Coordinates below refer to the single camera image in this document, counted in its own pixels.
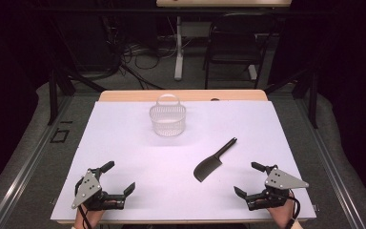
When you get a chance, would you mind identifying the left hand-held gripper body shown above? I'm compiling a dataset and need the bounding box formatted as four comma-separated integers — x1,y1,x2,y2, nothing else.
71,167,125,212

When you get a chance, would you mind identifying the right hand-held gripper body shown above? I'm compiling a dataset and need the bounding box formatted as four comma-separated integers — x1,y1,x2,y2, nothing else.
246,165,310,212

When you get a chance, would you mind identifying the black kitchen knife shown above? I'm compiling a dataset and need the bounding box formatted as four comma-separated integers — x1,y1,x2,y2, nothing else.
193,136,238,183

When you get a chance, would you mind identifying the white plastic basket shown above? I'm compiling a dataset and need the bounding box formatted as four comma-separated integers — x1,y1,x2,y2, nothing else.
149,94,187,137

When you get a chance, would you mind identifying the person's left hand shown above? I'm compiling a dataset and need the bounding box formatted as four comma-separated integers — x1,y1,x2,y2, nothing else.
73,206,106,229

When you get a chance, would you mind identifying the person's right hand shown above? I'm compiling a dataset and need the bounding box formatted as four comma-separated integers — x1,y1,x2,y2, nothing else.
266,198,296,229

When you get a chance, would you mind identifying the white table mat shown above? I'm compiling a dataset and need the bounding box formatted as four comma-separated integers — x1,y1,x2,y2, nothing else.
50,100,317,222

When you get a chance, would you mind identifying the wooden table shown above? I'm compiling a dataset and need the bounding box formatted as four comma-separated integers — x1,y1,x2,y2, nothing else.
56,89,309,225

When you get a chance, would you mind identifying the black chair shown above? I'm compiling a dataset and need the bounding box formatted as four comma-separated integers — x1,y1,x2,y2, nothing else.
202,12,279,90

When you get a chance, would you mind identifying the white desk leg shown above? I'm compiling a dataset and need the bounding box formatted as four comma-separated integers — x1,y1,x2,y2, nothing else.
173,15,185,81

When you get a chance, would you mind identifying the background wooden desk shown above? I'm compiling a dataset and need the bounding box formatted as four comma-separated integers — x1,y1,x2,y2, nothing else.
155,0,293,9

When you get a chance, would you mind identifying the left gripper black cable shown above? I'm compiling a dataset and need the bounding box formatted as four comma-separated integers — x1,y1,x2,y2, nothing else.
74,177,93,229

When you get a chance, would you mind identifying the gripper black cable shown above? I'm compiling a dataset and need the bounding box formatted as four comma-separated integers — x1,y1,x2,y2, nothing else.
285,189,301,229
74,177,93,229

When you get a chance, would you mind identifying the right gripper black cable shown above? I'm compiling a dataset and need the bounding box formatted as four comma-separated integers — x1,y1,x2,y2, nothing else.
285,189,301,229

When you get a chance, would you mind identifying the aluminium floor rail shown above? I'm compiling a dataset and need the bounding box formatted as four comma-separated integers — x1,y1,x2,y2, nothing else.
0,94,74,229
296,94,366,229

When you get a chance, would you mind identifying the black metal frame stand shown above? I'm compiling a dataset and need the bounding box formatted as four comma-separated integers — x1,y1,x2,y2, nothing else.
264,68,319,130
47,68,108,126

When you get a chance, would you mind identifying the tangle of floor cables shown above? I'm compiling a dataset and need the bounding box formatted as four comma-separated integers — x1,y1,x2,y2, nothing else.
106,37,180,91

